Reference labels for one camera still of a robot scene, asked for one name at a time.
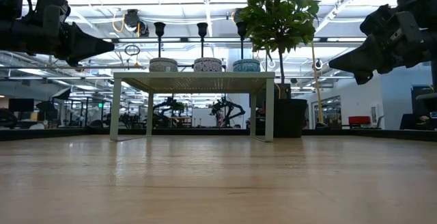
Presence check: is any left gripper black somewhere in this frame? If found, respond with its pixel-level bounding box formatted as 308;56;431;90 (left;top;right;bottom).
25;21;115;68

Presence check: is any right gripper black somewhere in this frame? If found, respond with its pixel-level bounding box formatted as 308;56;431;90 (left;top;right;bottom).
328;34;432;85

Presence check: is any grey speckled round tin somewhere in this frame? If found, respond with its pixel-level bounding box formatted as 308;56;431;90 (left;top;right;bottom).
149;57;179;73

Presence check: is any white purple patterned round tin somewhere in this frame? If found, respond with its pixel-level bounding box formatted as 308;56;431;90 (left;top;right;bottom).
193;57;223;73

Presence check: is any red box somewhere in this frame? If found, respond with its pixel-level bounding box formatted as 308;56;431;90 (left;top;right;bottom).
348;115;372;126

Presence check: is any black monitor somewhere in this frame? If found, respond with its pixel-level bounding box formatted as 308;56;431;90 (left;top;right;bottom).
8;98;36;113

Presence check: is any person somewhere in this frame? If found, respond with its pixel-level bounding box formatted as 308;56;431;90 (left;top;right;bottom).
399;113;433;131

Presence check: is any black plant pot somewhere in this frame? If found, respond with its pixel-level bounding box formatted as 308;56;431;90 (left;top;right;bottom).
272;97;309;139

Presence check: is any green leafy potted tree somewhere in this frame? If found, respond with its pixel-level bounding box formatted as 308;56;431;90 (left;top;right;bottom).
240;0;321;100

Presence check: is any pale green perforated metal shelf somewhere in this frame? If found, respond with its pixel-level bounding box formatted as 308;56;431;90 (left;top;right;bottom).
109;71;276;143

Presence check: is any black cable ring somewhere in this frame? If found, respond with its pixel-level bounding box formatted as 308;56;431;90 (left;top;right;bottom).
124;44;141;57

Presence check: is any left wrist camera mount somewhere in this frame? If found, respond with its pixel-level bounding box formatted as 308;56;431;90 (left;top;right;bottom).
36;0;72;27

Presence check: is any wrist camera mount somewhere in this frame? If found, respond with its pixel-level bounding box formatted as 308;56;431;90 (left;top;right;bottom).
36;0;72;27
360;3;424;44

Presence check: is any yellow hanging strap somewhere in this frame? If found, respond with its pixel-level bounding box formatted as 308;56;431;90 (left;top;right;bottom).
309;40;325;125

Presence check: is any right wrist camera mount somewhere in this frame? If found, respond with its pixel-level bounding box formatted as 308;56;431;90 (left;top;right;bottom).
360;3;424;44

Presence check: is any black hanging cable reel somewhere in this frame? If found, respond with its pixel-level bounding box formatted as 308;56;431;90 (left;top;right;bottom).
124;9;141;31

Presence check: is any black station frame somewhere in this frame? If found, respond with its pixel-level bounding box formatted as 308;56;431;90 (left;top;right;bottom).
0;127;437;142

